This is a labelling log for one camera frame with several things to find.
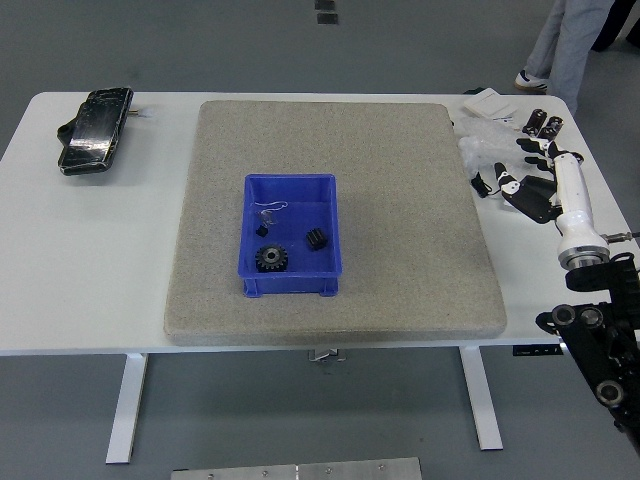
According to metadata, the black plug with cord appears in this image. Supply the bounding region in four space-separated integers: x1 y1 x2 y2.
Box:
469 169 506 199

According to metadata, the white flat box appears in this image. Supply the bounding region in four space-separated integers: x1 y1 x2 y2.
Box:
462 87 519 119

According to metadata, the grey metal plate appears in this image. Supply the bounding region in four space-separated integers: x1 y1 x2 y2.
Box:
170 456 424 480

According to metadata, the clear plastic wire piece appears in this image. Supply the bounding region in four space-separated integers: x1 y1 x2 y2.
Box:
253 199 291 229

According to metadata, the person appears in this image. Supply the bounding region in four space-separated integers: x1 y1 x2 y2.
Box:
592 0 640 52

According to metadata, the metal bracket under table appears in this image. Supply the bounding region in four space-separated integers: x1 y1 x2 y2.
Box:
307 348 348 363

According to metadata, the large black gear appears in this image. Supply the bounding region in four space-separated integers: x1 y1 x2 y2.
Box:
254 243 292 274

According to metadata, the blue plastic box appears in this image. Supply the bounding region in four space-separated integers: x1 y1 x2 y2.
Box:
235 172 343 297

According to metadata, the small black gear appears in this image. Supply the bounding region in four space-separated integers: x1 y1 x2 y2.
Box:
305 227 329 253

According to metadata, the black wrapped pack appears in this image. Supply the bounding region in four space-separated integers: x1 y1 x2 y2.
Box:
56 87 135 177

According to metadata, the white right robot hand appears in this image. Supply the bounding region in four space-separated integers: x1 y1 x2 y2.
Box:
493 135 607 255

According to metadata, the white table leg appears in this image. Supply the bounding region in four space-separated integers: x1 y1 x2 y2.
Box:
458 345 504 452
104 352 150 465

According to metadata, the grey-brown mat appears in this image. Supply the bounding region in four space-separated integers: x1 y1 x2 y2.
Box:
163 99 508 347

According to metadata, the clear bubble wrap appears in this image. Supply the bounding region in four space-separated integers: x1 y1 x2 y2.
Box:
452 115 531 181

